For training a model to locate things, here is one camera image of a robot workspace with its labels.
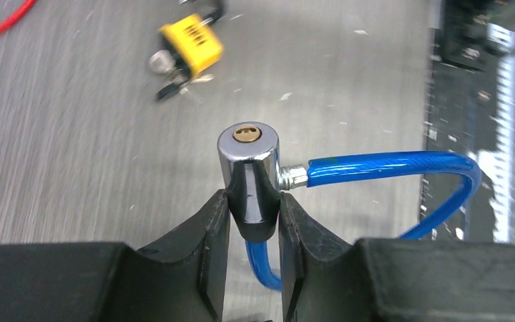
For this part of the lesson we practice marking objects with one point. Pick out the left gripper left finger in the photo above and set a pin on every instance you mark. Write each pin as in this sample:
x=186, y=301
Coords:
x=178, y=277

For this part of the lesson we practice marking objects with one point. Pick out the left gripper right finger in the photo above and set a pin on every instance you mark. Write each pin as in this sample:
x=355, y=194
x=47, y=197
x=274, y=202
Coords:
x=324, y=278

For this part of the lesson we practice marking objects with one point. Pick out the blue ring hoop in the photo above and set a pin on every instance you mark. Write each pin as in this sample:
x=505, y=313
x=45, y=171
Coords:
x=249, y=155

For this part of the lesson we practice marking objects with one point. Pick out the red cable seal tag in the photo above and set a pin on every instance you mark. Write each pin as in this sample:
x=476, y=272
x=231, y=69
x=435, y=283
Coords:
x=16, y=16

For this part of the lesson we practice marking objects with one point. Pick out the yellow black padlock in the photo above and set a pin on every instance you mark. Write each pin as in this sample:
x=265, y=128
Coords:
x=190, y=46

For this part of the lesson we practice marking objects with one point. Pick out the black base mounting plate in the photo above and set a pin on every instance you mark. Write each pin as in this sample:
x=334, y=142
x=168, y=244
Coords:
x=470, y=110

